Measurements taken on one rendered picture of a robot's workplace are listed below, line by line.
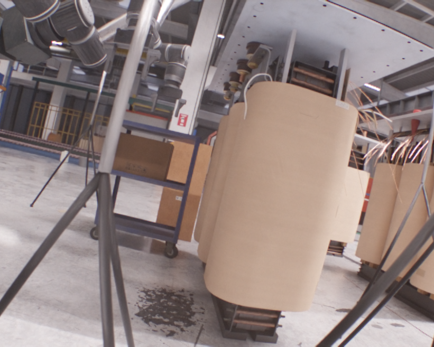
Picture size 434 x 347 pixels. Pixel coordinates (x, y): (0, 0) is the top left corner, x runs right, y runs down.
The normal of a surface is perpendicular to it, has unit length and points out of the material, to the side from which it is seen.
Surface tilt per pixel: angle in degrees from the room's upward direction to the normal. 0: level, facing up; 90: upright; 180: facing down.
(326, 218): 90
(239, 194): 90
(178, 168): 90
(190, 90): 90
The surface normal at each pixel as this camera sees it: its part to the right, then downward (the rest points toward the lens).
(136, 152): 0.11, 0.04
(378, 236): -0.54, -0.11
